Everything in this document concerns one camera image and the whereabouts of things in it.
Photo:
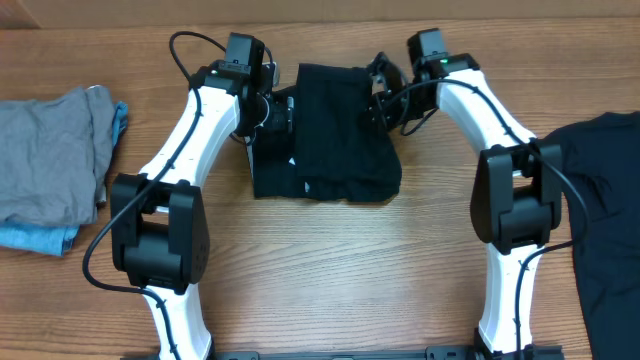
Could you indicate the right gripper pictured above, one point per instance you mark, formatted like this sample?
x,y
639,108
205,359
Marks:
x,y
379,95

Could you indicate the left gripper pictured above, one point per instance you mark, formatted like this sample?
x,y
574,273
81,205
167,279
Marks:
x,y
283,114

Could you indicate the black shorts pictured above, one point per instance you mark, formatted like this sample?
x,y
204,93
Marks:
x,y
335,151

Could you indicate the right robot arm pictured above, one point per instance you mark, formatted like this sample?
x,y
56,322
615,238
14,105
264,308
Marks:
x,y
516,197

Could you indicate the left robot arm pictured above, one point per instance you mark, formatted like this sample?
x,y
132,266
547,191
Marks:
x,y
158,226

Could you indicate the black shirt pile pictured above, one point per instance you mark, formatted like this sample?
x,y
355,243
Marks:
x,y
601,159

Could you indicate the grey folded shirt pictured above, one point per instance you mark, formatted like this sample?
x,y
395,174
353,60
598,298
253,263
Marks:
x,y
54,157

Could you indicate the blue folded shirt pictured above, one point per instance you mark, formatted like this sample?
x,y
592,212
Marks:
x,y
56,241

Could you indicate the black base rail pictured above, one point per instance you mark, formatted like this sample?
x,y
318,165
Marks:
x,y
330,355

